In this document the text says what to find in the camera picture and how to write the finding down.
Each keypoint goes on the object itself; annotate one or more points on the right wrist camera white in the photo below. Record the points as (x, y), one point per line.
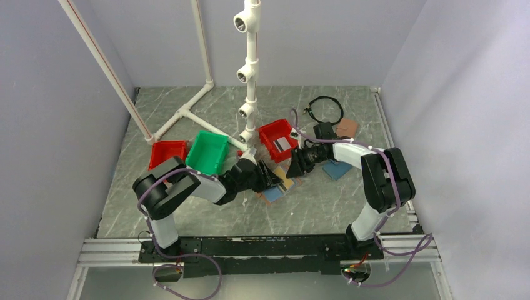
(295, 135)

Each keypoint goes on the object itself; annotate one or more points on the green bin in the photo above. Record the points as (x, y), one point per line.
(208, 152)

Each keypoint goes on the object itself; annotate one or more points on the orange credit card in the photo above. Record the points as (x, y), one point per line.
(283, 176)

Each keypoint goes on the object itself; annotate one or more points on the white pvc fitting post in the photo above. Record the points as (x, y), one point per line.
(248, 22)

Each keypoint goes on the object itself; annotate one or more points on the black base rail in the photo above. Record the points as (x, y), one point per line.
(314, 253)

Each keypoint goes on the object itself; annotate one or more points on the pink card holder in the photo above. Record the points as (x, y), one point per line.
(347, 128)

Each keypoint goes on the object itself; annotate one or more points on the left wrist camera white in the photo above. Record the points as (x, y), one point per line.
(249, 154)

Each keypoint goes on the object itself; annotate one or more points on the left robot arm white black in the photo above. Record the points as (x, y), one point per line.
(163, 189)

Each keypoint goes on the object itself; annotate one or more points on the aluminium frame rail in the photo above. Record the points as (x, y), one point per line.
(100, 253)

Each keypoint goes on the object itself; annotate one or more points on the red bin left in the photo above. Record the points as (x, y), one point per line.
(163, 150)

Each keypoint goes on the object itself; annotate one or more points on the red bin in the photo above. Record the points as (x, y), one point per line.
(275, 130)
(163, 150)

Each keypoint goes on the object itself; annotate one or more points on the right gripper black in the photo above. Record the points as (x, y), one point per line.
(298, 165)

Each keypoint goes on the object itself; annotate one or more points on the white pvc pipe frame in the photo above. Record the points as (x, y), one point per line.
(184, 111)

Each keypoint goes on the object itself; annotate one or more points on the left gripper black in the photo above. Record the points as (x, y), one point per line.
(269, 179)

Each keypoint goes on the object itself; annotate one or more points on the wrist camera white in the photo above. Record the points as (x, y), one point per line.
(295, 135)
(249, 154)

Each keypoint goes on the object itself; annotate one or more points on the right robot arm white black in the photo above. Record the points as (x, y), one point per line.
(386, 179)

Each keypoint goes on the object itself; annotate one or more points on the blue card holder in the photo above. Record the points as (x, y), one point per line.
(335, 169)

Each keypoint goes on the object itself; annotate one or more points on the red bin right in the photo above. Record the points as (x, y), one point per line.
(275, 130)

